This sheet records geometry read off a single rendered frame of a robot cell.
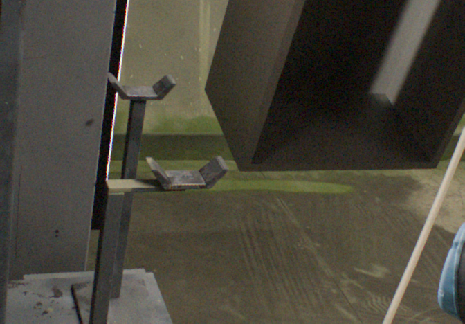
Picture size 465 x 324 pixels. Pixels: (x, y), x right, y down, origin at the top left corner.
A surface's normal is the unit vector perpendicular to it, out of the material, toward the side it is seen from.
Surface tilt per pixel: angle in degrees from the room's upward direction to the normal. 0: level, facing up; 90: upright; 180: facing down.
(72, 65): 90
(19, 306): 0
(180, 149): 90
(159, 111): 57
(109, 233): 90
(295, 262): 0
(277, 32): 90
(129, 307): 0
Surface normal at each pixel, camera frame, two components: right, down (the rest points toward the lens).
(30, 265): 0.31, 0.48
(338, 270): 0.17, -0.88
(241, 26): -0.93, 0.00
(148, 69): 0.36, -0.07
